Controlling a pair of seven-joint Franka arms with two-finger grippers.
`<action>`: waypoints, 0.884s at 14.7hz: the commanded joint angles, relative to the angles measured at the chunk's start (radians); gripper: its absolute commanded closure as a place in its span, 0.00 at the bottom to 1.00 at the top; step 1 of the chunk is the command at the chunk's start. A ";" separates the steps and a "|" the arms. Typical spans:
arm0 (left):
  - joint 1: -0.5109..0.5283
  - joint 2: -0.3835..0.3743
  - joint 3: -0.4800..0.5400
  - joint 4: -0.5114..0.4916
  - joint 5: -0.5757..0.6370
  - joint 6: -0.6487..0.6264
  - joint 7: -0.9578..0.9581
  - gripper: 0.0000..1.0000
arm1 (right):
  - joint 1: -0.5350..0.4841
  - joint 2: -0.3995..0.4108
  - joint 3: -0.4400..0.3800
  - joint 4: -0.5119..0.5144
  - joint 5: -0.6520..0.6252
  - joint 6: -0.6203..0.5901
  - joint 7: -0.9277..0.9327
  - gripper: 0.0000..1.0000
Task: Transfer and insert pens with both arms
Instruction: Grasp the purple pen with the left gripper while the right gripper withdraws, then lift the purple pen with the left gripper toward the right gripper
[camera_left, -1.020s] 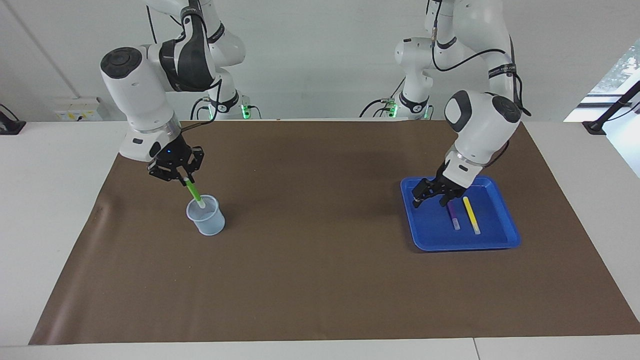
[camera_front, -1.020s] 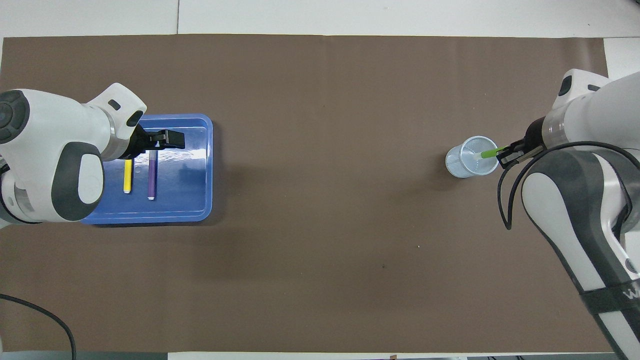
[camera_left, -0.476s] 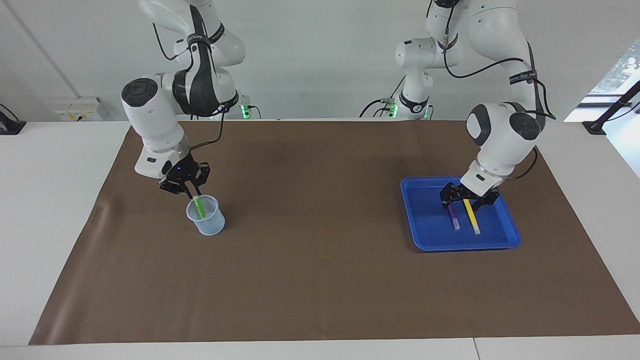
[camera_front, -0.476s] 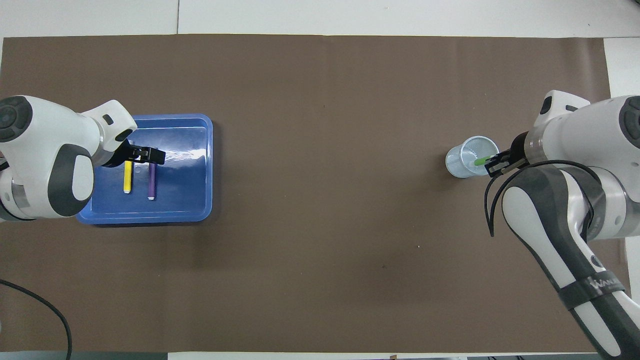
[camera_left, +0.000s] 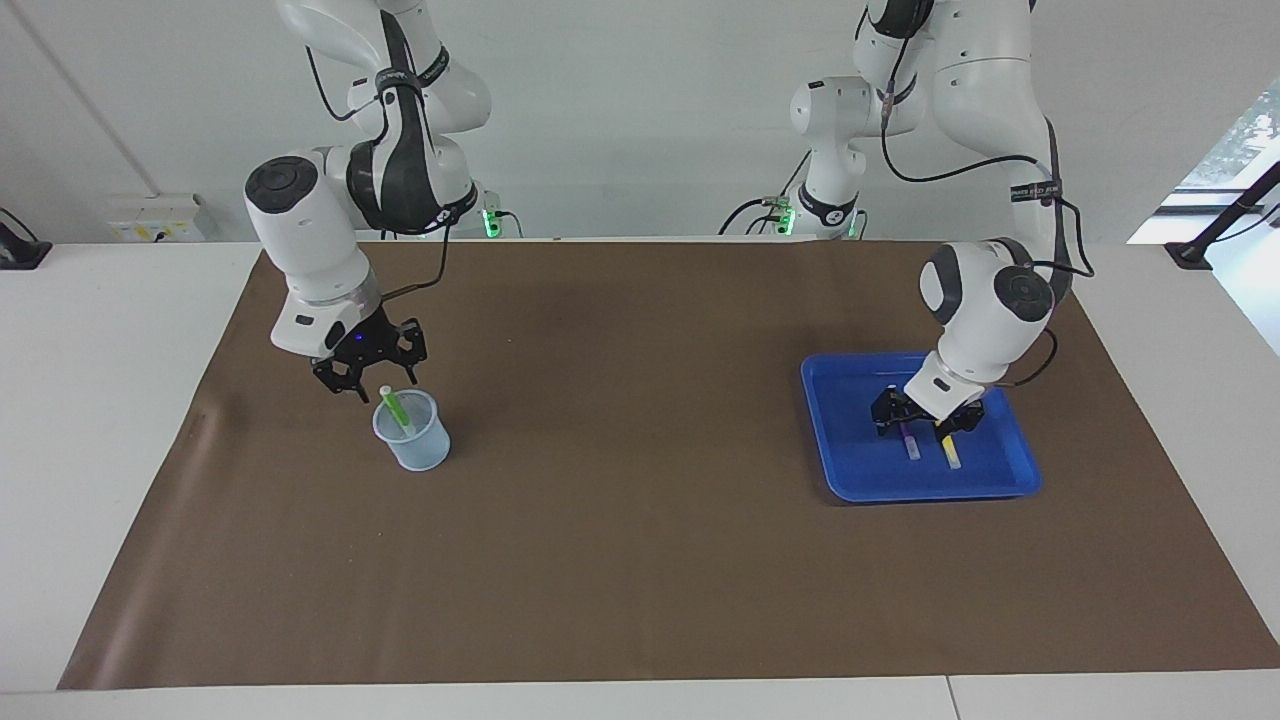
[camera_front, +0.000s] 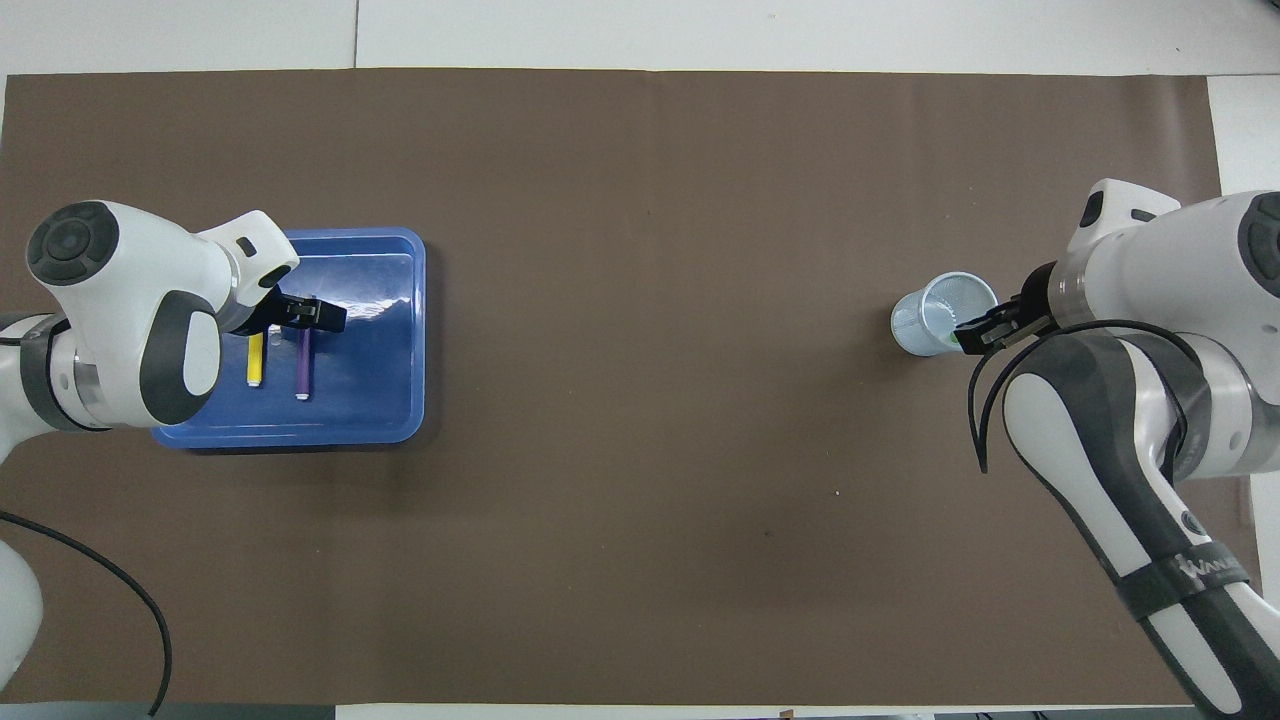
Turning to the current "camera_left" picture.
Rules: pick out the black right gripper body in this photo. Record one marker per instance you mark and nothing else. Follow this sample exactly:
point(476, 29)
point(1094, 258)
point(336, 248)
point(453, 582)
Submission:
point(365, 342)

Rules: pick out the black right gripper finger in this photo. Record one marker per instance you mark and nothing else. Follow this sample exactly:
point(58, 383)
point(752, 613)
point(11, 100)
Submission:
point(414, 350)
point(345, 373)

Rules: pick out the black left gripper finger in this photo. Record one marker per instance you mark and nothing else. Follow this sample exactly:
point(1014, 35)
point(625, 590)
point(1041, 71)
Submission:
point(888, 420)
point(962, 425)

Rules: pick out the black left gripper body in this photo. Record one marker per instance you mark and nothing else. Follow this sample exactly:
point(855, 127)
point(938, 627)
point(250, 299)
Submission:
point(930, 420)

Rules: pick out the yellow pen white cap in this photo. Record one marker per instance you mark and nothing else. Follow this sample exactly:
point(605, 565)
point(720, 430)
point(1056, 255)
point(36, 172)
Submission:
point(951, 452)

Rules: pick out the purple pen white cap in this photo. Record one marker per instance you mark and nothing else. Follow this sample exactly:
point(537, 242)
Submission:
point(911, 445)

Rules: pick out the green pen white cap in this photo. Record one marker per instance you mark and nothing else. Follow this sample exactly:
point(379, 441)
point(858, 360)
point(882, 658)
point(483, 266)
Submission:
point(396, 408)

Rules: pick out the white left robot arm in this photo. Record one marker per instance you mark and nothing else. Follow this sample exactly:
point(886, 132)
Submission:
point(985, 300)

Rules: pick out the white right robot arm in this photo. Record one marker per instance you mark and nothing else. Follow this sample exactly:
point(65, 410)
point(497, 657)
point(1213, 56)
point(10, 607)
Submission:
point(305, 240)

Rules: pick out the blue plastic tray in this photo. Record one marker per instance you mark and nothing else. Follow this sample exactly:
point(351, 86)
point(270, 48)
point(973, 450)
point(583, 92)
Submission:
point(860, 470)

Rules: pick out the silver mesh pen cup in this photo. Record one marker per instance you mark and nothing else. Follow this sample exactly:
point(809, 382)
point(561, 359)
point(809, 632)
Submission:
point(415, 450)

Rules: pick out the brown table mat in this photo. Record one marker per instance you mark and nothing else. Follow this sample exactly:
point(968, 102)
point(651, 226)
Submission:
point(640, 560)

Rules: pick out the black clamp stand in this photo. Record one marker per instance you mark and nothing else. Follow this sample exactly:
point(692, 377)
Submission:
point(22, 250)
point(1195, 250)

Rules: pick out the bright window with foliage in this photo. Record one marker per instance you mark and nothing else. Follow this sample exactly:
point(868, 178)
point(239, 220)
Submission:
point(1240, 140)

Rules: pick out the white wall socket box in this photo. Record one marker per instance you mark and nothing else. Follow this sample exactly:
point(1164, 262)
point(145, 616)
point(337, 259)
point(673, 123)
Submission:
point(160, 220)

